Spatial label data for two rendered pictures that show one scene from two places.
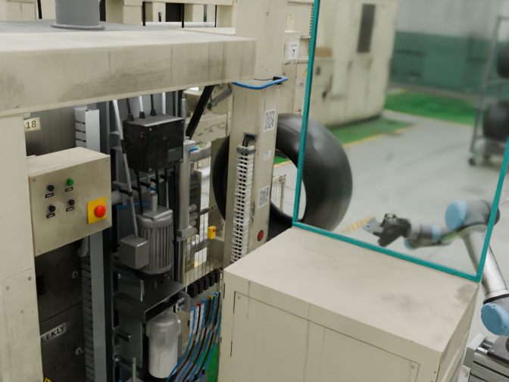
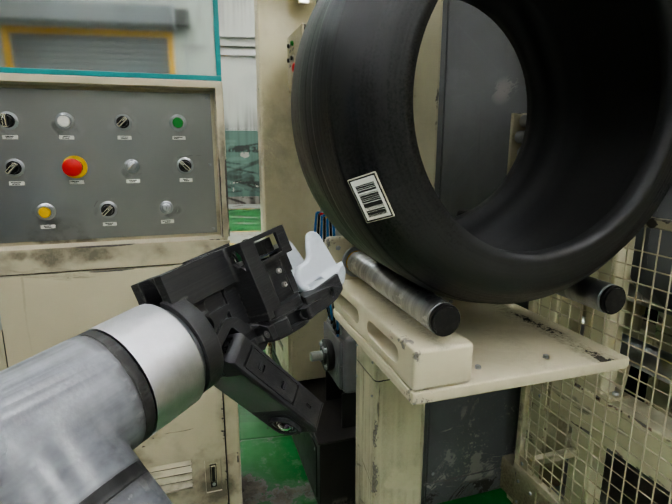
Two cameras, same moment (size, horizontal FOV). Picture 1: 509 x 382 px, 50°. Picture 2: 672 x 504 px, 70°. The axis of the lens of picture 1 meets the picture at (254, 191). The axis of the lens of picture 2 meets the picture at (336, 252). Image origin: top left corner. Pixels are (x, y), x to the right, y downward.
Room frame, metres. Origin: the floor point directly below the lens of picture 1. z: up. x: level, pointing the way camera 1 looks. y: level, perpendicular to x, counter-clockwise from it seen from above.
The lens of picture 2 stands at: (2.53, -0.85, 1.12)
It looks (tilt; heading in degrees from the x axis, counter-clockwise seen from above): 12 degrees down; 131
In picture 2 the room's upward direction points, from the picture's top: straight up
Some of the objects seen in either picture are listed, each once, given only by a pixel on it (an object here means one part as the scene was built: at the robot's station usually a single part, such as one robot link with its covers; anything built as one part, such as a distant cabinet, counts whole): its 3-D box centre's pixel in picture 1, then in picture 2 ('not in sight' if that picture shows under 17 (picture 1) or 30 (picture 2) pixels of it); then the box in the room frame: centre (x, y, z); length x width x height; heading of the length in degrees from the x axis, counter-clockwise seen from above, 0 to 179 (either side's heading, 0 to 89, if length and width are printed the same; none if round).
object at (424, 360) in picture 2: not in sight; (389, 321); (2.09, -0.21, 0.84); 0.36 x 0.09 x 0.06; 149
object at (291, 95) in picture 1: (295, 104); not in sight; (7.20, -0.46, 0.62); 0.91 x 0.58 x 1.25; 141
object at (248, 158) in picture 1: (242, 208); not in sight; (1.85, 0.04, 1.19); 0.05 x 0.04 x 0.48; 59
